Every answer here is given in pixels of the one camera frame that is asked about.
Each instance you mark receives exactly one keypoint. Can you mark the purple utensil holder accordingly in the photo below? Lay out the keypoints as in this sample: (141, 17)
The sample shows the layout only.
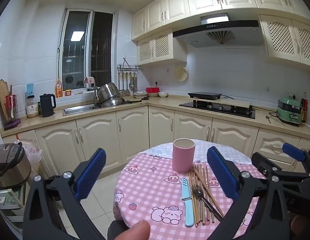
(10, 120)

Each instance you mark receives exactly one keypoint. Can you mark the steel pot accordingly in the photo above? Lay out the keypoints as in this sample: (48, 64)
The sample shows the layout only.
(107, 92)

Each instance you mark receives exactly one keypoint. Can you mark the cream wall cabinets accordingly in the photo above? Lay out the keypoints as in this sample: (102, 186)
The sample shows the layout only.
(175, 5)

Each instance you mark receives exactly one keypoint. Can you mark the glass jar white lid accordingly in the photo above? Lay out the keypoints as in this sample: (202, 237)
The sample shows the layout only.
(31, 108)

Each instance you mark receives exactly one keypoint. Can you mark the light blue knife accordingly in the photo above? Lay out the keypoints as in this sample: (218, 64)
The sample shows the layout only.
(186, 192)

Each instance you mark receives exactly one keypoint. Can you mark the cream lattice door cabinet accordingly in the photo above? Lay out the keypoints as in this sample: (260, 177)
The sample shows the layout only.
(161, 46)
(279, 37)

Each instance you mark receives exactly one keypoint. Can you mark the pink cup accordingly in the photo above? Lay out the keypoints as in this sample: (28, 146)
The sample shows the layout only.
(183, 157)

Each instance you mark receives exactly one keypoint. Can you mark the person's left hand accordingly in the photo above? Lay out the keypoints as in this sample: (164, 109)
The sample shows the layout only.
(135, 231)

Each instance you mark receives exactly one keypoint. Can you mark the white fringed cloth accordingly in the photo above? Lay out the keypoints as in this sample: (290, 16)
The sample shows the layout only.
(201, 151)

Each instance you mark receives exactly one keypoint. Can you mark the round cream wall plate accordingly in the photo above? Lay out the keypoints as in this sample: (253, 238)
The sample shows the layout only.
(181, 73)

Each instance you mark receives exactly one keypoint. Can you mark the small red jar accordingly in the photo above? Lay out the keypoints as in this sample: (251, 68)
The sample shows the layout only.
(68, 93)

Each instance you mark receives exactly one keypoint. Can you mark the metal faucet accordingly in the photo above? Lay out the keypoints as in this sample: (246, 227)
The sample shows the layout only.
(95, 96)

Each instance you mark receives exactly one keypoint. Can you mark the pink checkered tablecloth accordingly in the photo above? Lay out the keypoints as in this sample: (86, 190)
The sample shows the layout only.
(150, 187)

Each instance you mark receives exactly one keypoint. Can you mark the person's right hand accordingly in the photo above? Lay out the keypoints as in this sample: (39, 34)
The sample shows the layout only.
(296, 226)

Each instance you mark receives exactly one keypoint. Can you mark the range hood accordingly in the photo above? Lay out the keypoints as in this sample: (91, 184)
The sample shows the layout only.
(194, 37)

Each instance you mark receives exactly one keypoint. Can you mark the orange bottle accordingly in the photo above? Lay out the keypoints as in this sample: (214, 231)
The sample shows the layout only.
(59, 88)

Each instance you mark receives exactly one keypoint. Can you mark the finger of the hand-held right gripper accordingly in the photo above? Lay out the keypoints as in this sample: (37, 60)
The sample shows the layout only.
(263, 163)
(293, 152)

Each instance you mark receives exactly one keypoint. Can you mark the black induction cooker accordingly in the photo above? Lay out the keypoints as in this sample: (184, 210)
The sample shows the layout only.
(204, 95)

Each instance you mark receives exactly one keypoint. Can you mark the plastic bag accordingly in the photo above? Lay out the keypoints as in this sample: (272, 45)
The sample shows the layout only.
(32, 155)

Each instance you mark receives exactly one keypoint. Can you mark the white spoon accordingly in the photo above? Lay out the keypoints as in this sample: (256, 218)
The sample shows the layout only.
(12, 112)

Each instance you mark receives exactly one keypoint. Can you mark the steel basin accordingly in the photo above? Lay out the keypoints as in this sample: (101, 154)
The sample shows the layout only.
(112, 102)

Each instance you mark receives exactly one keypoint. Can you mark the metal utensil rack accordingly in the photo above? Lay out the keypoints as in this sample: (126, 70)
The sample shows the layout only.
(130, 68)

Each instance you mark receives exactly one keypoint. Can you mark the green electric cooker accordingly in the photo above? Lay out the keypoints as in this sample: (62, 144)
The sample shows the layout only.
(289, 112)

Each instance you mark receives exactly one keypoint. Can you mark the hanging kitchen utensil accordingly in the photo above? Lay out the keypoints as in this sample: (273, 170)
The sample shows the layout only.
(131, 82)
(135, 81)
(123, 82)
(119, 80)
(127, 82)

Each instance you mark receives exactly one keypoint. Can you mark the steel sink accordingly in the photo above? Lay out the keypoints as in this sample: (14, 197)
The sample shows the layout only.
(77, 110)

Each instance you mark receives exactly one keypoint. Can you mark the dark sauce bottle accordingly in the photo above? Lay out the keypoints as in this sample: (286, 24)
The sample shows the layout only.
(304, 107)

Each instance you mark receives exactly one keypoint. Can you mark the brown rice cooker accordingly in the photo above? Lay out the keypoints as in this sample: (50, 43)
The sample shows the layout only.
(10, 170)

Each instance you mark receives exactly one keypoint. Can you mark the red container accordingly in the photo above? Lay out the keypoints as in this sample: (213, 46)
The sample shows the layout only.
(152, 90)

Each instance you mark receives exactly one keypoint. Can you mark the white bowl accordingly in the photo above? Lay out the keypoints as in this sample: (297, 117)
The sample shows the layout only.
(140, 95)
(163, 94)
(153, 94)

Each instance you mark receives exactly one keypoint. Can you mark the black gas stove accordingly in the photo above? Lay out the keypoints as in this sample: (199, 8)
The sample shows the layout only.
(214, 108)

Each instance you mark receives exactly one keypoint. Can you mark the wooden cutting board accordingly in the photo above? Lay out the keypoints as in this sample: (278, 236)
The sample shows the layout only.
(2, 92)

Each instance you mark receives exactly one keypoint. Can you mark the metal spoon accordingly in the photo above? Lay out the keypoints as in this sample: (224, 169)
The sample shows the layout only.
(267, 117)

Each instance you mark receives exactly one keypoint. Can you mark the kitchen window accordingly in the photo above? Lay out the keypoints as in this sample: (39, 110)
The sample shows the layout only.
(77, 55)

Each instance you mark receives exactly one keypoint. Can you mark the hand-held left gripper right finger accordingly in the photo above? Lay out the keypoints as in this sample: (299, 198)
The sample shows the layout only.
(221, 172)

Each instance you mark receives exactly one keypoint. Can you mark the blue carton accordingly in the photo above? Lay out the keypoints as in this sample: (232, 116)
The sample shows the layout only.
(30, 88)

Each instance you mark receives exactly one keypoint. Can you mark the black electric kettle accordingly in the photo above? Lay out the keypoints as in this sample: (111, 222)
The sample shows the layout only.
(47, 106)

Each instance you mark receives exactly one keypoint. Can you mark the cream base cabinets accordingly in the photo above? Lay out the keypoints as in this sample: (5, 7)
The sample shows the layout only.
(95, 140)

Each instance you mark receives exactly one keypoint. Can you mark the pile of wooden chopsticks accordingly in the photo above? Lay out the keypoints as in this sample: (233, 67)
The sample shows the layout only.
(201, 212)

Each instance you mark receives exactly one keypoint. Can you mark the white shelf rack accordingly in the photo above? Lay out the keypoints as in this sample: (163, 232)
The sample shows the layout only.
(7, 200)

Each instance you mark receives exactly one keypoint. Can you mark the thin dark stick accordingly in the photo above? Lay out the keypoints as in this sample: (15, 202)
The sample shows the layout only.
(277, 120)

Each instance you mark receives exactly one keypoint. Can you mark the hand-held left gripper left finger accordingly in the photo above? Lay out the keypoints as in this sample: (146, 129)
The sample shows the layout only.
(91, 172)

